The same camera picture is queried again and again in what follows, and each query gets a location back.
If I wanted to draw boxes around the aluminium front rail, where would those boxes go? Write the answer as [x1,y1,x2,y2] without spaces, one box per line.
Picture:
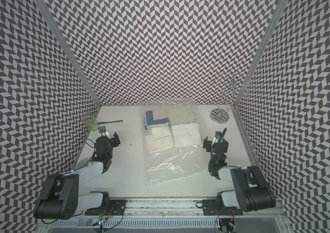
[60,198,287,220]

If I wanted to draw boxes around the purple handled utensil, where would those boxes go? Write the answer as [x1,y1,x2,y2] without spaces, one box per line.
[98,120,123,125]

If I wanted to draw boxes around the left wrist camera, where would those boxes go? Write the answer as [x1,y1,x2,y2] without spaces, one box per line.
[98,125,110,137]

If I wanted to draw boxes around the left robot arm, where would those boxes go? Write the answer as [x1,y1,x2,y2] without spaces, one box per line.
[34,133,120,220]

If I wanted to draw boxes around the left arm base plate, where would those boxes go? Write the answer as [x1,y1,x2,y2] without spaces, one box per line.
[84,200,127,216]

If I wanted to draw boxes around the chrome wire mug stand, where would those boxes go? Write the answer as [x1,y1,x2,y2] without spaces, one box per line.
[210,72,252,124]

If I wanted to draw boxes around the blue and beige towel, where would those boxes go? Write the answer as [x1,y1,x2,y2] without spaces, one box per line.
[145,109,170,132]

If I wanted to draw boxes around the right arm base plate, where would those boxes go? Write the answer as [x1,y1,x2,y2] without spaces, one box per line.
[201,200,243,216]

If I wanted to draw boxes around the white cloth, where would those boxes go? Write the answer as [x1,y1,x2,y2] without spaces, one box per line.
[172,123,201,148]

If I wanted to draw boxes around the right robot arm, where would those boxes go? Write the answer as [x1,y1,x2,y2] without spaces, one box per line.
[203,137,276,214]

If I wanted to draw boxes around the clear plastic vacuum bag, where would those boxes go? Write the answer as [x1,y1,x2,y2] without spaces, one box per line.
[138,98,207,186]

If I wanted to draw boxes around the white towel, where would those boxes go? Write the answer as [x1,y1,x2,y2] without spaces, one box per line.
[146,127,175,153]

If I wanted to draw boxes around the patterned plate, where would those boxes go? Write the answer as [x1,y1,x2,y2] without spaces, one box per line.
[74,158,91,170]

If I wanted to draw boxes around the pale green towel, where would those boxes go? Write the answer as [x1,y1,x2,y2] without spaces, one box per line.
[166,105,196,126]

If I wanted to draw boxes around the green glass cup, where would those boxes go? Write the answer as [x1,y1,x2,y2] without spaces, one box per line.
[79,112,99,131]

